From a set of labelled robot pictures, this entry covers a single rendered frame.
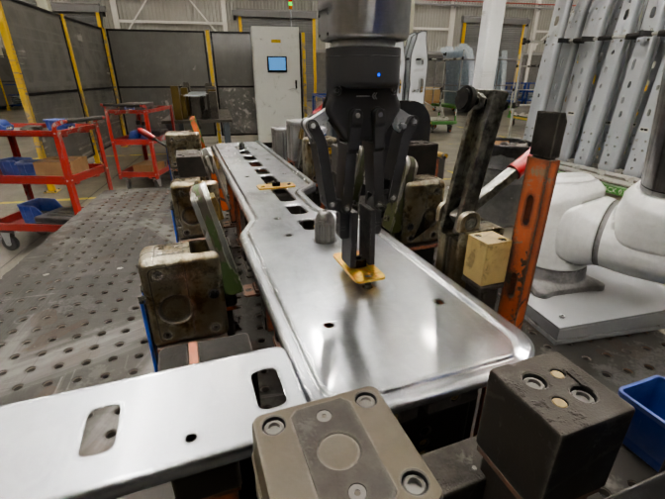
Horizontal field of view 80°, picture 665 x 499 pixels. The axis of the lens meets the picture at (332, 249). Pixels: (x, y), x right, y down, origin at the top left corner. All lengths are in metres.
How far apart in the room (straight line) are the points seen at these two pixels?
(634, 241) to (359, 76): 0.73
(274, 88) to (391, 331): 7.33
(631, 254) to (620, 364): 0.22
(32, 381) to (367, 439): 0.82
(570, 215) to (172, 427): 0.91
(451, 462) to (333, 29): 0.36
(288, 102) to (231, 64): 1.41
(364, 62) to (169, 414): 0.34
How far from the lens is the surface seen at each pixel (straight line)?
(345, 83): 0.41
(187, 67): 8.50
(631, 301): 1.16
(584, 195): 1.04
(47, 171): 3.49
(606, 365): 0.99
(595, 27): 5.59
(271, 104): 7.65
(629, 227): 0.99
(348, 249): 0.47
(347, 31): 0.40
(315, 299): 0.45
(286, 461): 0.22
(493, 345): 0.41
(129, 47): 8.66
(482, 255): 0.46
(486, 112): 0.51
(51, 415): 0.38
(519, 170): 0.57
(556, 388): 0.25
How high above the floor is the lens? 1.23
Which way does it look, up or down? 24 degrees down
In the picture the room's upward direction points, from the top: straight up
